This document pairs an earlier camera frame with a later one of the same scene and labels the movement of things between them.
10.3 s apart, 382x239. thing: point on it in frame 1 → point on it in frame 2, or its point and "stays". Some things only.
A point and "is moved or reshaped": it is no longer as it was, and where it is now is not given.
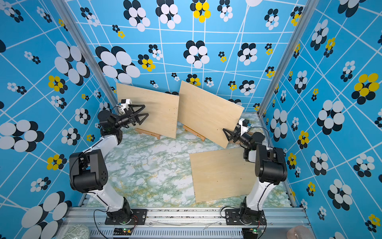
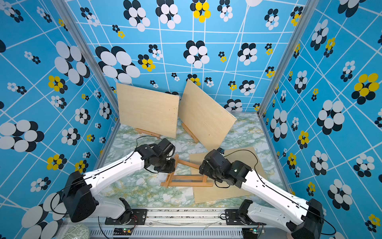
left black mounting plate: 138,216 stays
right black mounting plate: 232,217 stays
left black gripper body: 125,120 → 168,166
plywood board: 207,114 is moved or reshaped
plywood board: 222,174 stays
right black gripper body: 245,140 → 207,170
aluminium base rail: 186,223 stays
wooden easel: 140,131 stays
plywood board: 162,108 stays
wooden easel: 194,133 is moved or reshaped
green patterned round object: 77,231 stays
